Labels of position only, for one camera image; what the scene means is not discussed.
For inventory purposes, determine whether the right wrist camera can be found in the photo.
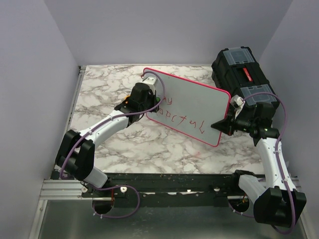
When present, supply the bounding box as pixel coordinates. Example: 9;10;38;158
230;95;245;117

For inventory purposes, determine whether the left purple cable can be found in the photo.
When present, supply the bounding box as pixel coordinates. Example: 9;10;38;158
59;69;166;220

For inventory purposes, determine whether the black plastic toolbox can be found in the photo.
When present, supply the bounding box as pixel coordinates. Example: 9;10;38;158
211;46;281;125

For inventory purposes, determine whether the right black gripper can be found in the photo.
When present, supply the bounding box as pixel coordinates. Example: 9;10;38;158
211;108;257;136

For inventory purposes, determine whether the aluminium side rail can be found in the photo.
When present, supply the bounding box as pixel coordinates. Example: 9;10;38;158
54;66;86;169

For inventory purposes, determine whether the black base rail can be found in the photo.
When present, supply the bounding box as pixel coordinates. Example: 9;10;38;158
81;173;247;208

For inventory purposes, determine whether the pink framed whiteboard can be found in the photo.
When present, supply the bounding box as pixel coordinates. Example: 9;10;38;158
142;68;231;147

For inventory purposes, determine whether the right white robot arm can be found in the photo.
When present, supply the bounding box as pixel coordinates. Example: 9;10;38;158
211;97;307;228

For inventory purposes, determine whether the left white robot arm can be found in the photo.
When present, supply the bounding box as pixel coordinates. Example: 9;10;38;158
55;81;160;197

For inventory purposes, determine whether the yellow tape measure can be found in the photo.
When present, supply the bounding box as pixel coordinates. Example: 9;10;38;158
124;95;130;104

